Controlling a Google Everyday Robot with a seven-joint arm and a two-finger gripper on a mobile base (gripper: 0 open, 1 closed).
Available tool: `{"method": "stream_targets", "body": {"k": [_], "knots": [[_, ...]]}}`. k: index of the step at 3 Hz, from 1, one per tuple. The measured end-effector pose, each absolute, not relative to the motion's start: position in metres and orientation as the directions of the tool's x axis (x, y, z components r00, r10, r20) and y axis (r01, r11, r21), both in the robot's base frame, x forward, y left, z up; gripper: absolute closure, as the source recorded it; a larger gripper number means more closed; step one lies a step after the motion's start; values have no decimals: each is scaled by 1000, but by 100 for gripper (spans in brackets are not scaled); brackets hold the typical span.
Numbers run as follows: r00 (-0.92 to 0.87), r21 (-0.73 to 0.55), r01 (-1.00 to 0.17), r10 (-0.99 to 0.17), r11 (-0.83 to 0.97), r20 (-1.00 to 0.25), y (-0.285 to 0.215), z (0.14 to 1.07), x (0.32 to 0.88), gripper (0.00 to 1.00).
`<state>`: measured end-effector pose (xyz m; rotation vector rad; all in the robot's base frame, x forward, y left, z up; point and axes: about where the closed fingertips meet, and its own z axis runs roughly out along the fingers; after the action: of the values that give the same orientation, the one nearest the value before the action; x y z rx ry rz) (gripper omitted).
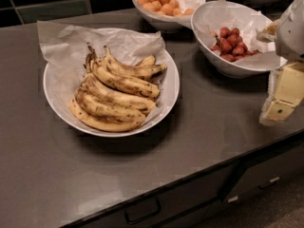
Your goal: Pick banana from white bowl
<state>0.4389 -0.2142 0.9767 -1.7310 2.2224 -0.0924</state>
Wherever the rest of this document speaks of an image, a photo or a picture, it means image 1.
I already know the top curved spotted banana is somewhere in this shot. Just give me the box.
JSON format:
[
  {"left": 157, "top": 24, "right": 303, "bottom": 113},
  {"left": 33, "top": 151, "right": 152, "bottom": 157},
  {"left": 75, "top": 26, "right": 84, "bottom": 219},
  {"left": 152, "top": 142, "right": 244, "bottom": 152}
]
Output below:
[{"left": 104, "top": 46, "right": 167, "bottom": 82}]

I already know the black drawer handle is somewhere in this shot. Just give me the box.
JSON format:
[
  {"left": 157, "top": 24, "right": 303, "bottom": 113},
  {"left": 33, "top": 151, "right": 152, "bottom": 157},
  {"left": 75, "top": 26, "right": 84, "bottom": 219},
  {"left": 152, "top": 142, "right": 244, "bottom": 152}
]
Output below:
[
  {"left": 124, "top": 198, "right": 162, "bottom": 225},
  {"left": 258, "top": 177, "right": 280, "bottom": 190}
]

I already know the large white banana bowl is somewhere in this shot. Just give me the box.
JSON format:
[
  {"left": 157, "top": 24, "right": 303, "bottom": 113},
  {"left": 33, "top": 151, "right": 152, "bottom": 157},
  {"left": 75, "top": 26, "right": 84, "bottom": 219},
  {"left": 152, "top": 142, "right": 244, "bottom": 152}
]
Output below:
[{"left": 43, "top": 28, "right": 181, "bottom": 139}]

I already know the white bowl with red fruit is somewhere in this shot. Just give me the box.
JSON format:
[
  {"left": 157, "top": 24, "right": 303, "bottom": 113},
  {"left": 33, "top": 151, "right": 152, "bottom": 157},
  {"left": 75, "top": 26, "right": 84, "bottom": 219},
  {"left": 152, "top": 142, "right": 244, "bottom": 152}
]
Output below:
[{"left": 190, "top": 0, "right": 288, "bottom": 80}]

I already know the right black drawer handle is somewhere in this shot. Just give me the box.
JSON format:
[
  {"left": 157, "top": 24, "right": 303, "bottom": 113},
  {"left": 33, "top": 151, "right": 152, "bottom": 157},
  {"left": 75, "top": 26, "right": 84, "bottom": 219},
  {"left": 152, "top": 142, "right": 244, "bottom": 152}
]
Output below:
[{"left": 258, "top": 177, "right": 280, "bottom": 190}]

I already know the white paper bowl liner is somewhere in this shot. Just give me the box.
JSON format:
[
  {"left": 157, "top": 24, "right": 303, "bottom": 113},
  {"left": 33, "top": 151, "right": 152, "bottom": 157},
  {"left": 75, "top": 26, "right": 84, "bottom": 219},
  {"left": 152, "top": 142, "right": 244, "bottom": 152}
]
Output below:
[{"left": 36, "top": 20, "right": 176, "bottom": 127}]

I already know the bottom front spotted banana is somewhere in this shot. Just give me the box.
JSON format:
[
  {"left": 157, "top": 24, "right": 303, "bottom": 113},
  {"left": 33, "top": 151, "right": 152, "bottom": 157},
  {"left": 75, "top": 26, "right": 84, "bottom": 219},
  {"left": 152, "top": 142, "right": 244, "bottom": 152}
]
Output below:
[{"left": 69, "top": 99, "right": 145, "bottom": 132}]

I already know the dark cabinet drawer front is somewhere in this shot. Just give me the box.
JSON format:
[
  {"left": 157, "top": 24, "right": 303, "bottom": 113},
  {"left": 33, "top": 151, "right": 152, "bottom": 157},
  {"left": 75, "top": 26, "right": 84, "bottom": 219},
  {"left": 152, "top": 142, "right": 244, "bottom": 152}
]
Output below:
[{"left": 61, "top": 131, "right": 304, "bottom": 228}]

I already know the small rear banana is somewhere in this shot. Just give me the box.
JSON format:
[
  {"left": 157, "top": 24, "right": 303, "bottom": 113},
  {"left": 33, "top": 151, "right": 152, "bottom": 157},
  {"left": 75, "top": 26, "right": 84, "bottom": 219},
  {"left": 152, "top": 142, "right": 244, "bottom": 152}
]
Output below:
[{"left": 137, "top": 55, "right": 156, "bottom": 67}]

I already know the paper liner red fruit bowl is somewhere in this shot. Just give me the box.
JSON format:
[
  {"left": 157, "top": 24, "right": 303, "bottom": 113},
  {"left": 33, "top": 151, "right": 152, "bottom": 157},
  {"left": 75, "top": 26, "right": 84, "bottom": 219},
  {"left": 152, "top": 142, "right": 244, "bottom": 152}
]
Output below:
[{"left": 191, "top": 0, "right": 288, "bottom": 71}]

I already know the left black drawer handle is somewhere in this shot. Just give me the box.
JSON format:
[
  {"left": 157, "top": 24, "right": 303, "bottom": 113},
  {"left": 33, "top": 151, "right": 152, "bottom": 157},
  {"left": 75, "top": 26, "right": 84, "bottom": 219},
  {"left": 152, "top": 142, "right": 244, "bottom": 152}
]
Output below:
[{"left": 124, "top": 198, "right": 162, "bottom": 225}]

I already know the pile of orange fruit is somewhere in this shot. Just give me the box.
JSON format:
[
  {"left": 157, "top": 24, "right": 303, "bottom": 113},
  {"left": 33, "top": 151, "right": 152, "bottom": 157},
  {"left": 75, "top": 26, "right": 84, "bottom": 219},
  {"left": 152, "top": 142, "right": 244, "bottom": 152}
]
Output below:
[{"left": 137, "top": 0, "right": 194, "bottom": 17}]

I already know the pile of red fruit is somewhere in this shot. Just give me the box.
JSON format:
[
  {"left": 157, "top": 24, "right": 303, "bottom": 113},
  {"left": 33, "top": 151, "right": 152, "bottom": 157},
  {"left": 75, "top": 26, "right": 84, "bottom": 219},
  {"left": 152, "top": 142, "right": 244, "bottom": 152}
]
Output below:
[{"left": 210, "top": 27, "right": 260, "bottom": 62}]

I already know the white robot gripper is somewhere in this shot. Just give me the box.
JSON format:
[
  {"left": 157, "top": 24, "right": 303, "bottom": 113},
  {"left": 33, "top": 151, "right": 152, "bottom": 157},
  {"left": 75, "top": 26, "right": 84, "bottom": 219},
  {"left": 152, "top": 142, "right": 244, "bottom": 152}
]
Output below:
[{"left": 256, "top": 0, "right": 304, "bottom": 126}]

